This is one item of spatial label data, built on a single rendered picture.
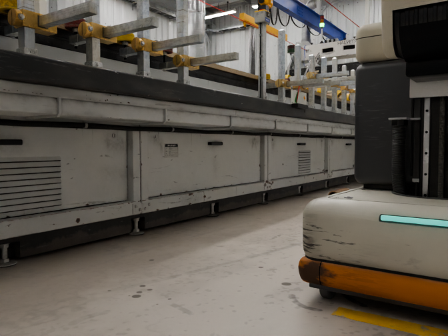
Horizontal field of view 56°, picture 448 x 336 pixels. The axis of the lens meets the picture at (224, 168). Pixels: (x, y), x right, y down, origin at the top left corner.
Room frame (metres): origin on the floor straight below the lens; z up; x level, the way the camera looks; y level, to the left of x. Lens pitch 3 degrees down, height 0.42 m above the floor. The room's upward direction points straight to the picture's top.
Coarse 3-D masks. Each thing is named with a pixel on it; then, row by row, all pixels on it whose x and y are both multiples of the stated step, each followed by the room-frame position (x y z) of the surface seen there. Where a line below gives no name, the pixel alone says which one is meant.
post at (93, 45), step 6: (90, 0) 1.49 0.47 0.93; (96, 0) 1.51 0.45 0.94; (90, 18) 1.50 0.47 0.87; (96, 18) 1.51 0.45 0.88; (90, 42) 1.50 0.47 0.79; (96, 42) 1.51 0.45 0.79; (90, 48) 1.50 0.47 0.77; (96, 48) 1.51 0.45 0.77; (90, 54) 1.50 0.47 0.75; (96, 54) 1.51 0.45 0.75; (90, 60) 1.50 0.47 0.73; (96, 60) 1.51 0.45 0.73
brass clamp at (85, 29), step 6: (84, 24) 1.47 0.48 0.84; (90, 24) 1.48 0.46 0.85; (96, 24) 1.50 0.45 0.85; (78, 30) 1.49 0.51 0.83; (84, 30) 1.47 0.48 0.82; (90, 30) 1.47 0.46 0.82; (96, 30) 1.50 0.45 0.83; (102, 30) 1.52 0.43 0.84; (84, 36) 1.48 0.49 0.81; (90, 36) 1.49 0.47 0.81; (96, 36) 1.50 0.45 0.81; (102, 36) 1.52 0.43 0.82; (102, 42) 1.57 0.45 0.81; (108, 42) 1.57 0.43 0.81; (114, 42) 1.57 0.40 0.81
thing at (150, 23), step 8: (152, 16) 1.39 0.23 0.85; (120, 24) 1.47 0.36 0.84; (128, 24) 1.45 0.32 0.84; (136, 24) 1.43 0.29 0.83; (144, 24) 1.41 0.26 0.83; (152, 24) 1.39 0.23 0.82; (104, 32) 1.52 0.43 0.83; (112, 32) 1.50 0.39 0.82; (120, 32) 1.47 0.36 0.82; (128, 32) 1.47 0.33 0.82; (72, 40) 1.62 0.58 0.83; (80, 40) 1.59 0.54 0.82
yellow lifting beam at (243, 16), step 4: (240, 16) 7.33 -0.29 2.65; (244, 16) 7.31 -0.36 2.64; (248, 16) 7.42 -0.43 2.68; (240, 20) 7.33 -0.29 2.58; (244, 20) 7.33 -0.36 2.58; (248, 20) 7.42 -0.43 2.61; (252, 20) 7.53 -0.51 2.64; (244, 24) 7.38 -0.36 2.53; (248, 24) 7.57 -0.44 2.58; (252, 24) 7.57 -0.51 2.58; (256, 24) 7.65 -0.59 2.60; (268, 28) 8.02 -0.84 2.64; (272, 28) 8.16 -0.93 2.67; (272, 32) 8.16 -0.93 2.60; (276, 32) 8.29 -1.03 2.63
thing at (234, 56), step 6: (222, 54) 1.84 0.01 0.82; (228, 54) 1.82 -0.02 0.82; (234, 54) 1.80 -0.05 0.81; (192, 60) 1.93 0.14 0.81; (198, 60) 1.91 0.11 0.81; (204, 60) 1.89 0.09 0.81; (210, 60) 1.87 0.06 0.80; (216, 60) 1.86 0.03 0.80; (222, 60) 1.84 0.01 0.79; (228, 60) 1.83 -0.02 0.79; (234, 60) 1.83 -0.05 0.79; (162, 66) 2.03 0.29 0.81; (168, 66) 2.01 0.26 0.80; (174, 66) 1.99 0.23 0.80
